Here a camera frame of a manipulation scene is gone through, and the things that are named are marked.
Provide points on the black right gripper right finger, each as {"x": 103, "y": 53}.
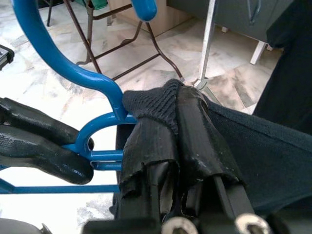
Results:
{"x": 202, "y": 136}

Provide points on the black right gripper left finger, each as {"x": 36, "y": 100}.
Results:
{"x": 151, "y": 151}

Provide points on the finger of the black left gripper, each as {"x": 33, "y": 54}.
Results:
{"x": 36, "y": 119}
{"x": 44, "y": 153}

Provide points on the blue plastic hanger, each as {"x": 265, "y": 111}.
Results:
{"x": 48, "y": 48}

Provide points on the silver metal clothes rack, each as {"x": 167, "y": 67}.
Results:
{"x": 207, "y": 44}

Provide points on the marble pattern folding table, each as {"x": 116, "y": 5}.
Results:
{"x": 156, "y": 46}

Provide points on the beige wooden cabinet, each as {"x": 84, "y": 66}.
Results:
{"x": 165, "y": 17}

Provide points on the black tv console cabinet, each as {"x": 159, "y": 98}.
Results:
{"x": 231, "y": 14}

